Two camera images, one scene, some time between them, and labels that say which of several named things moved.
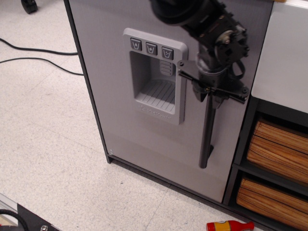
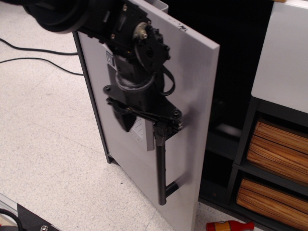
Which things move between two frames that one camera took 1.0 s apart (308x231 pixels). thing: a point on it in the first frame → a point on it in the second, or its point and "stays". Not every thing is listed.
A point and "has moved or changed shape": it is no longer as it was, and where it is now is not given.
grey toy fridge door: [147, 115] has moved or changed shape
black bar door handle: [206, 149] → [163, 190]
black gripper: [220, 83] → [150, 103]
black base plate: [33, 222] stays
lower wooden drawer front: [288, 208] stays
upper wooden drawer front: [280, 150] stays
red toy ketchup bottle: [228, 225] stays
